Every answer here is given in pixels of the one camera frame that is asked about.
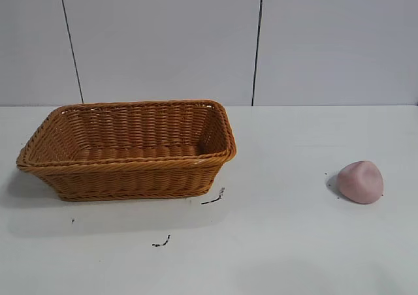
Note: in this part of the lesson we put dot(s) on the pink peach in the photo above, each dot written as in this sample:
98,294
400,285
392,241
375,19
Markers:
360,184

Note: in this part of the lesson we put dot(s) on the brown woven wicker basket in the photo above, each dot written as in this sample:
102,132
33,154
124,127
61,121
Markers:
130,177

